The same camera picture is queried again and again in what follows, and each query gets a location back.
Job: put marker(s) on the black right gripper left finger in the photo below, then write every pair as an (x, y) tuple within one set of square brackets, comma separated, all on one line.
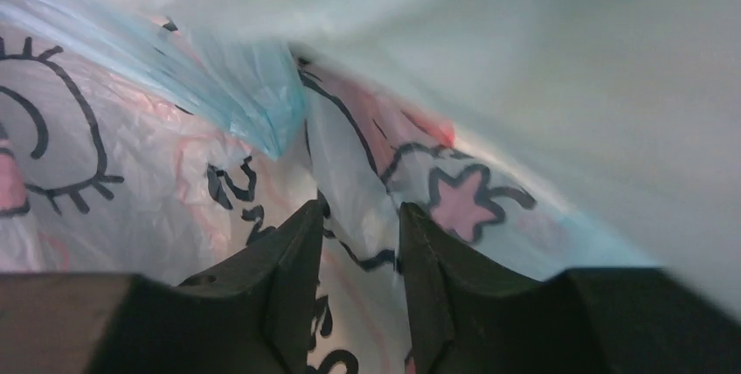
[(250, 313)]

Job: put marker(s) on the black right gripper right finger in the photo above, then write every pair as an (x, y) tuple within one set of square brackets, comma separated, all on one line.
[(468, 314)]

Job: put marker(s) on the light blue plastic bag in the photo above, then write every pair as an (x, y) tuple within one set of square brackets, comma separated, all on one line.
[(161, 137)]

